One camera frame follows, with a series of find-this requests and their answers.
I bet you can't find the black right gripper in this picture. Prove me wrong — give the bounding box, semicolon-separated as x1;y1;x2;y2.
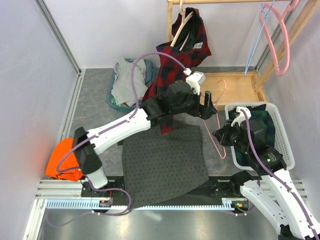
213;119;251;154

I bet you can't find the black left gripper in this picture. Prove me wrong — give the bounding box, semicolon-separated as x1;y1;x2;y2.
172;88;217;121

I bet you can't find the pink wire hanger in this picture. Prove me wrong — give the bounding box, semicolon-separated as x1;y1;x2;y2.
203;79;227;159

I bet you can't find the red navy plaid skirt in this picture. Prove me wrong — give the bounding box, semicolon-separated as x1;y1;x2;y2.
141;6;212;136

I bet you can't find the black dotted garment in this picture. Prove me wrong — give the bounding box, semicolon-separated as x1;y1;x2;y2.
122;122;209;209

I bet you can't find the beige wooden hanger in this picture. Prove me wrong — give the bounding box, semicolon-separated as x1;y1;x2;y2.
170;0;194;47

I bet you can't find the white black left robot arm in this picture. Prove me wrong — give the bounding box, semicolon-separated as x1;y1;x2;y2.
72;80;217;197

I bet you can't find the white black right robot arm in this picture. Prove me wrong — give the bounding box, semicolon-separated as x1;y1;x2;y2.
212;119;320;240

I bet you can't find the thick pink plastic hanger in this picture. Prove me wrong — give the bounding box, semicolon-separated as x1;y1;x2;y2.
258;0;300;76

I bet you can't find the wooden clothes rack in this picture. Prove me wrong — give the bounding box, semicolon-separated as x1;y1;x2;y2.
166;0;320;111

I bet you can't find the green plaid garment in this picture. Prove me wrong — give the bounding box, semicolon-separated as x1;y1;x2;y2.
228;104;281;170

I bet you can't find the white plastic laundry basket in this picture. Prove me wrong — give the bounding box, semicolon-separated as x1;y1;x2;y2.
224;101;295;170

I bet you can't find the grey t-shirt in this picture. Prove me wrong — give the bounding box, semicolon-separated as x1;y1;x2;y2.
111;58;148;107

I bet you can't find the green tie-dye garment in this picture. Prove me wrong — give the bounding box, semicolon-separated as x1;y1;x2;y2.
111;97;118;106

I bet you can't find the teal plastic basin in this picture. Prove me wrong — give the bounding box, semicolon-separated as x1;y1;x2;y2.
106;58;156;112

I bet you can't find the orange garment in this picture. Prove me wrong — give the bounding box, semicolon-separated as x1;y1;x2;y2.
45;138;84;182

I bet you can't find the aluminium corner profile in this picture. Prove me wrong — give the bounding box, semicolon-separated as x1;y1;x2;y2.
34;0;82;75

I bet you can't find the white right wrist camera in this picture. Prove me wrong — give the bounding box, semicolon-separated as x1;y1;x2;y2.
231;106;252;127

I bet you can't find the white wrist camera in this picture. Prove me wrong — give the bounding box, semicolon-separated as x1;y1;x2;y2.
231;106;252;127
183;68;206;96

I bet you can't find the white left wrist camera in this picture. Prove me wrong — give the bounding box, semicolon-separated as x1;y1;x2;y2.
183;68;206;96

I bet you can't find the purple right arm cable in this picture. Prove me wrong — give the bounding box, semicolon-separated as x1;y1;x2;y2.
239;107;320;240

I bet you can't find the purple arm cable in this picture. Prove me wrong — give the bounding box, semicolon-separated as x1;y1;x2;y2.
56;51;190;173
239;107;320;240

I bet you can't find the light blue cable duct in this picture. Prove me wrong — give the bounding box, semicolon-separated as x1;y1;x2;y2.
46;199;235;211

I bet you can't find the blue wire hanger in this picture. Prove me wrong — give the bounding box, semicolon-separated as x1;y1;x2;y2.
244;0;275;76

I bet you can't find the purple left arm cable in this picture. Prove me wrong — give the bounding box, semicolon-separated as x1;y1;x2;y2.
56;51;190;173

